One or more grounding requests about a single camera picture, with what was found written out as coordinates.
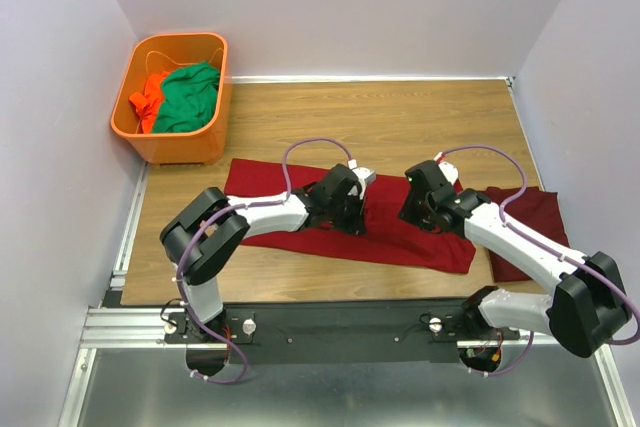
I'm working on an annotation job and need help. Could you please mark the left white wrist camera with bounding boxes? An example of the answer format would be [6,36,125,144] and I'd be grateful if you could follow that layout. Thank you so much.
[347,159,376,200]

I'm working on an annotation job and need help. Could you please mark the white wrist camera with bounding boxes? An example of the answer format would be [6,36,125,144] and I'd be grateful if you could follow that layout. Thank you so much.
[433,152,459,186]
[347,159,376,200]

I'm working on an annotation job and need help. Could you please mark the green t-shirt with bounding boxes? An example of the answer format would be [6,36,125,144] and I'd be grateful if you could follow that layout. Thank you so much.
[151,61,221,134]

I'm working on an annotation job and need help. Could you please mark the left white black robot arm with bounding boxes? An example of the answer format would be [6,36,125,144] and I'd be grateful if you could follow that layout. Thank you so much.
[159,160,376,342]

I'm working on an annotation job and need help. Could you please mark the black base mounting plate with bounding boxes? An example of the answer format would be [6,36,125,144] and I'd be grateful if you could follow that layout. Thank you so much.
[164,297,517,374]

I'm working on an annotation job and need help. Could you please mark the orange t-shirt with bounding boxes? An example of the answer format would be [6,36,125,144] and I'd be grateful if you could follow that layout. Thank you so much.
[129,71,170,134]

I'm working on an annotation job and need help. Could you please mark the folded dark maroon t-shirt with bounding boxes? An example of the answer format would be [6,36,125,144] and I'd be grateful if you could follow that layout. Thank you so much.
[489,186,570,283]

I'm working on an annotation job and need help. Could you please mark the aluminium frame rail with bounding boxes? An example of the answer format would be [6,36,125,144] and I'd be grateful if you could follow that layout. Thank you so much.
[56,161,171,427]

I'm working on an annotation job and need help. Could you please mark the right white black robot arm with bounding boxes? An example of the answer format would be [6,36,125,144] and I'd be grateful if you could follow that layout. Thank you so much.
[399,160,635,358]

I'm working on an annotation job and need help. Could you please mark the orange plastic bin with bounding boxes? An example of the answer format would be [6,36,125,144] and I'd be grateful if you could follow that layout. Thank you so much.
[110,32,233,164]

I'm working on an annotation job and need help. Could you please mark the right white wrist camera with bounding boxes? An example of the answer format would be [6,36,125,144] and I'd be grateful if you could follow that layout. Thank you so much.
[433,152,459,186]

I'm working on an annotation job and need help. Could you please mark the red t-shirt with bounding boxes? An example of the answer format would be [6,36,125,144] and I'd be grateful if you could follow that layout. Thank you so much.
[224,158,476,274]

